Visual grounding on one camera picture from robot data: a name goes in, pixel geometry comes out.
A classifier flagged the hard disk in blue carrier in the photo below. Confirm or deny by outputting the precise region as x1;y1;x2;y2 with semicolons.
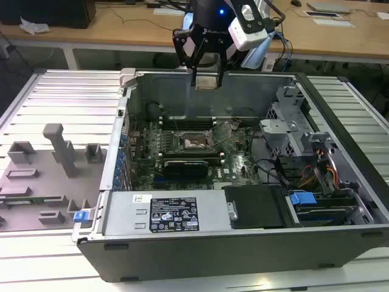
287;190;359;228

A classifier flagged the blue case latch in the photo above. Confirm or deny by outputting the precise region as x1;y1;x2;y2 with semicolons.
74;210;92;224

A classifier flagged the coloured wire bundle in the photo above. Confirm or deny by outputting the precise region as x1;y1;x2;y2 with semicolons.
297;148;340;189

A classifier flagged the black graphics card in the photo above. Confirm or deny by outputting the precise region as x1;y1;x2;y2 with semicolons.
164;159;210;179

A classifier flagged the green motherboard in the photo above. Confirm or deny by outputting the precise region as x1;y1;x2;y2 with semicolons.
127;117;265;191

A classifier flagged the grey laptop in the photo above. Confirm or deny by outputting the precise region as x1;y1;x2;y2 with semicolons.
306;2;353;15

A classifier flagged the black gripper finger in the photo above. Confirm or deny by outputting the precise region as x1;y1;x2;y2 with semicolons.
171;27;208;88
216;44;229;89

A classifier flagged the grey metal drive cage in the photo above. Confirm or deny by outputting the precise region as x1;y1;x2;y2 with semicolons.
260;85;314;161

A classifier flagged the blue cable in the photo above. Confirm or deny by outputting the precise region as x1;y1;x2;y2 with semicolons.
272;29;294;74

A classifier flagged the metal socket cover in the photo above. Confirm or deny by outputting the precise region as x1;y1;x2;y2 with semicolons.
206;120;241;148

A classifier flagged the open black PC case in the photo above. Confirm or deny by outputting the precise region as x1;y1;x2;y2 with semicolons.
71;68;389;283

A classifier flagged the CPU socket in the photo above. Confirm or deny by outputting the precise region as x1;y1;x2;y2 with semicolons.
177;130;215;153

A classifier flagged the black computer box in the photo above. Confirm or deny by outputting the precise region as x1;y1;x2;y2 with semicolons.
0;0;97;30

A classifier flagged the black plastic shroud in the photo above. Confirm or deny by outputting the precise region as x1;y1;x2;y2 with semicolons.
223;185;286;231

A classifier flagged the grey power supply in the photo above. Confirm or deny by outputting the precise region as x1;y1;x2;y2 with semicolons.
102;191;232;237

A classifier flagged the black RAM slot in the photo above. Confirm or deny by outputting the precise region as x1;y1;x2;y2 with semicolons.
160;120;215;126
160;124;215;130

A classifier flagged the grey plastic case latch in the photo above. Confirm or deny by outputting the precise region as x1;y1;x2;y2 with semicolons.
119;67;137;89

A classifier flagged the black camera cable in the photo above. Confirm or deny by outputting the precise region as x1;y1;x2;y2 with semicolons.
267;0;287;31

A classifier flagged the grey part rack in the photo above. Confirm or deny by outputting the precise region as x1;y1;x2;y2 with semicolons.
0;123;106;232

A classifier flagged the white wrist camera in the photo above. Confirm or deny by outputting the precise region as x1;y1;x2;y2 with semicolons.
227;2;270;52

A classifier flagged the green RAM stick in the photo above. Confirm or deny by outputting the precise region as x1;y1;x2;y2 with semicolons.
0;196;63;206

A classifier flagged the silver square CPU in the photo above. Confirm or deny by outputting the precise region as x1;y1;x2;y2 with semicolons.
196;75;218;91

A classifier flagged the crumpled white paper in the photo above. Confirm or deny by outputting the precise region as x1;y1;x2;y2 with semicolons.
19;16;50;35

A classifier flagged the wooden desk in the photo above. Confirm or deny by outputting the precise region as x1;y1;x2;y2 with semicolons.
0;0;389;65

